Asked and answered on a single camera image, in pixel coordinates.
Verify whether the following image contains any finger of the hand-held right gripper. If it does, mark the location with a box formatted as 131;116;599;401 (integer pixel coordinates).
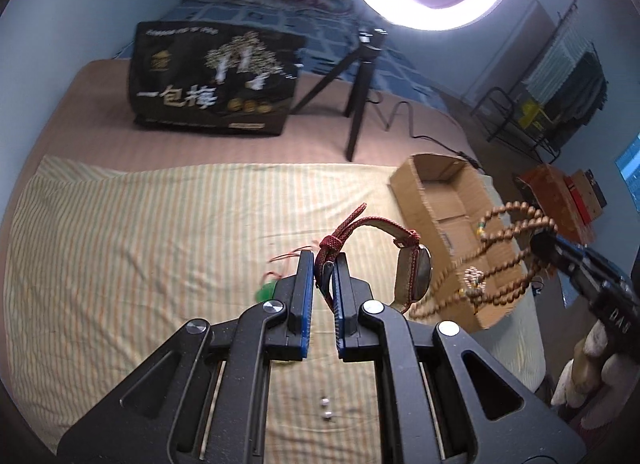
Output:
530;233;576;271

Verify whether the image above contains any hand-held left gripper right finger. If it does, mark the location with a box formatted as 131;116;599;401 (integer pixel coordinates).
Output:
332;253;586;464

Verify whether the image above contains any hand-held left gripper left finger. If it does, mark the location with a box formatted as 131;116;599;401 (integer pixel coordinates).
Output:
57;250;316;464

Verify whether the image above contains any wooden bead necklace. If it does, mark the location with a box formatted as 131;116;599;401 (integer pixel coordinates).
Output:
410;201;558;323

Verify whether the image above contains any red strap wristwatch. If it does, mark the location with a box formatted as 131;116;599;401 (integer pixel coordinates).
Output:
312;203;434;315

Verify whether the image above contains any person's right hand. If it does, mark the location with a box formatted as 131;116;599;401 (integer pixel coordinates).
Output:
550;319;640;430

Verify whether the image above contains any orange cardboard box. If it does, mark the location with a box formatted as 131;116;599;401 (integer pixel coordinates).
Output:
515;165;608;245

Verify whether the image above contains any yellow packet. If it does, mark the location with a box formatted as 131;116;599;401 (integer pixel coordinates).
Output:
517;101;547;131

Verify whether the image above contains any black metal chair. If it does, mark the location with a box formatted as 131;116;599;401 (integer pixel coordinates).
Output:
472;86;561;165

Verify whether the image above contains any tan bed sheet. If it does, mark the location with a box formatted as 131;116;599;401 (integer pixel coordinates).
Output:
15;58;496;195

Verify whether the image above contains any striped yellow cloth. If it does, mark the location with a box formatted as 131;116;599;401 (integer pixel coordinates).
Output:
2;154;547;464

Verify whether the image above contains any clothes drying rack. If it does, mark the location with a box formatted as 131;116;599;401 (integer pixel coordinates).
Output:
520;0;610;165

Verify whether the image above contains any black tripod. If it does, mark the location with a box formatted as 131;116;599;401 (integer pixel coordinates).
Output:
290;28;391;163

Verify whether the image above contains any black printed bag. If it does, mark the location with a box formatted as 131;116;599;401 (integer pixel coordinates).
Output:
127;21;307;137

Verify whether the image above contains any green pendant with red string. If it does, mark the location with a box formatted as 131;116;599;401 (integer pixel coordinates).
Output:
255;244;321;305

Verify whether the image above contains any black cable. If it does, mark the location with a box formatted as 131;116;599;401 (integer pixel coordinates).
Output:
367;98;482;171

